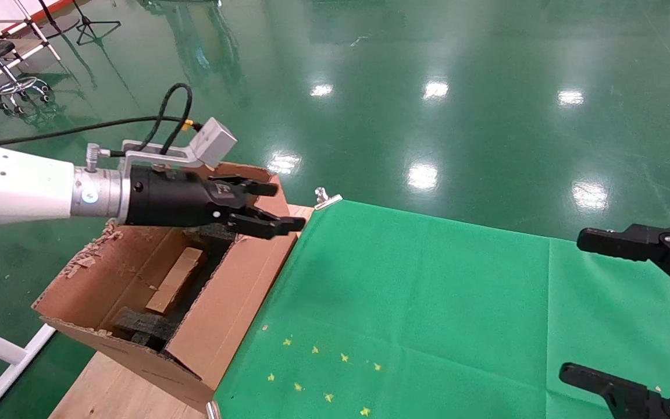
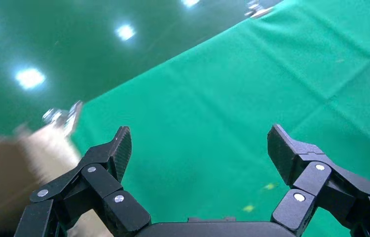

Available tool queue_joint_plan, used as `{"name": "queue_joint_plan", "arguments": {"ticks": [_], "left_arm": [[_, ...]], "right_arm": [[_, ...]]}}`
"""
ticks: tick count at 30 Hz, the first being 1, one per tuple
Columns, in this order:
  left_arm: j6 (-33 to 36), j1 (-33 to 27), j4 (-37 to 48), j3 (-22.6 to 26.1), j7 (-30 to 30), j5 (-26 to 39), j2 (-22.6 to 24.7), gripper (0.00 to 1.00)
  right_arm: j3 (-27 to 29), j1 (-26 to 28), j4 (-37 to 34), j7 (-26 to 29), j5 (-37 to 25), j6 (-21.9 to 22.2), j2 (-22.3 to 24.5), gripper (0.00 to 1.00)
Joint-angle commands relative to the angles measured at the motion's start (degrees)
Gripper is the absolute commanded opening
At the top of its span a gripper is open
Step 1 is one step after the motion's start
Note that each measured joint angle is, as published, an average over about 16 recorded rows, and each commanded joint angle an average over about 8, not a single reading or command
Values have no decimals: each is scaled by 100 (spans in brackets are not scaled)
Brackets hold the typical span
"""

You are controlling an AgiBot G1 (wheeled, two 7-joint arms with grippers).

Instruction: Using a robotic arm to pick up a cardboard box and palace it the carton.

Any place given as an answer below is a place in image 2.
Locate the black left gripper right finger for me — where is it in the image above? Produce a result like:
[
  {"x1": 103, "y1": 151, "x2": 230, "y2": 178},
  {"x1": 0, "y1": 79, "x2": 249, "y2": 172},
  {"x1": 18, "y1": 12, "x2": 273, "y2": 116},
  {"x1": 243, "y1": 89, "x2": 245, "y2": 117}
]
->
[{"x1": 266, "y1": 124, "x2": 370, "y2": 237}]

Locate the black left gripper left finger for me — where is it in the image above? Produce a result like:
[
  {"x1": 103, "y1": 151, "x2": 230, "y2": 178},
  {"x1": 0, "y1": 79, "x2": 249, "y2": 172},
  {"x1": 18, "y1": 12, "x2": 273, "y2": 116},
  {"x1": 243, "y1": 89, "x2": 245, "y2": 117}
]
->
[{"x1": 14, "y1": 125, "x2": 151, "y2": 237}]

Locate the large open cardboard carton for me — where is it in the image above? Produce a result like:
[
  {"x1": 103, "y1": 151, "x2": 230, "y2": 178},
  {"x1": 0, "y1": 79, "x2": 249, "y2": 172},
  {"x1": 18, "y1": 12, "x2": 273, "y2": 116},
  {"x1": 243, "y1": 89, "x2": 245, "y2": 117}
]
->
[{"x1": 0, "y1": 124, "x2": 114, "y2": 237}]

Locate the metal table clamp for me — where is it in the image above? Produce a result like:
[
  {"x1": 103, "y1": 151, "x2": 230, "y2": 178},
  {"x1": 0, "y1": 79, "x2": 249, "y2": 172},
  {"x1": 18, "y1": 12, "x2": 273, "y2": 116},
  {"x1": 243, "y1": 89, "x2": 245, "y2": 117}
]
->
[
  {"x1": 244, "y1": 0, "x2": 274, "y2": 19},
  {"x1": 42, "y1": 100, "x2": 84, "y2": 135}
]

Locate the green table cloth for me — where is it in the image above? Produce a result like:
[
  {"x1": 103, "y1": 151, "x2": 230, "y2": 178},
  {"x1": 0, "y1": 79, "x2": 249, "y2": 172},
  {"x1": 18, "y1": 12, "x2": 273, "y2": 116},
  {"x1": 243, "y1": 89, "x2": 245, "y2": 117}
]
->
[{"x1": 67, "y1": 0, "x2": 370, "y2": 237}]

